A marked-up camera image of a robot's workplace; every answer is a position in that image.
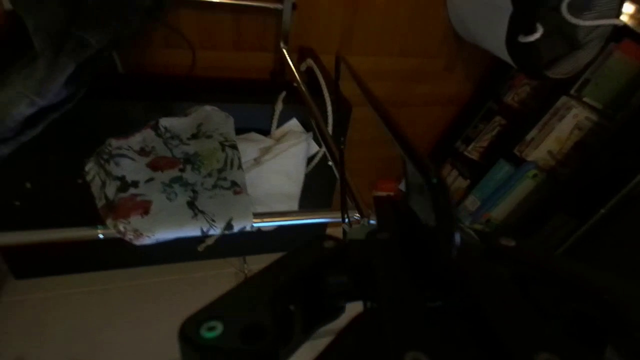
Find dark bookshelf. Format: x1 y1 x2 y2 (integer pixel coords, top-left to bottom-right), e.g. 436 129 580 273
432 35 640 267

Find chrome clothes rack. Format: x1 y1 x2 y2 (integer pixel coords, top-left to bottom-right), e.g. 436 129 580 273
0 0 378 249

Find white floral folded cloth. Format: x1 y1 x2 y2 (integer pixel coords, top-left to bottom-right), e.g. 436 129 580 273
82 104 256 247

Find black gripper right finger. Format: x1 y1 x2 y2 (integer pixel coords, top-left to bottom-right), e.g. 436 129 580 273
407 174 462 249

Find black coat hanger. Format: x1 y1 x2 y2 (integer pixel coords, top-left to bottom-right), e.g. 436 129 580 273
333 52 459 232

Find white crumpled paper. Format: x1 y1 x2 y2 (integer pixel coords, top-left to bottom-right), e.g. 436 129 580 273
237 118 320 213

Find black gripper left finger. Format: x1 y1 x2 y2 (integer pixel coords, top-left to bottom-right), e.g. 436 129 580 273
371 177 408 232

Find teal book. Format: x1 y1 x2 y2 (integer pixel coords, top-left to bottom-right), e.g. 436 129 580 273
459 158 546 227

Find white cable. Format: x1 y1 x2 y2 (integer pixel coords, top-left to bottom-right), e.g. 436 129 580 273
269 56 337 174

